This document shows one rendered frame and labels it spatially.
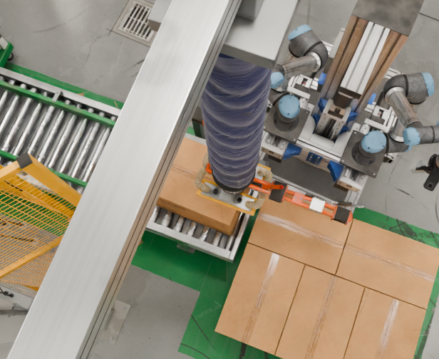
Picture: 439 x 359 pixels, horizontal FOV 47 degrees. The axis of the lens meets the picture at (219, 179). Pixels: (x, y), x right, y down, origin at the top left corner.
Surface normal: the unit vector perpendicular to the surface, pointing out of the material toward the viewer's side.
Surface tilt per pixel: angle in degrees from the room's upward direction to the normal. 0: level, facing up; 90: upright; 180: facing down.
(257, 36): 0
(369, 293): 0
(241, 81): 76
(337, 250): 0
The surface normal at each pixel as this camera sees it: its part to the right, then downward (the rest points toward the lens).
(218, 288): -0.03, -0.25
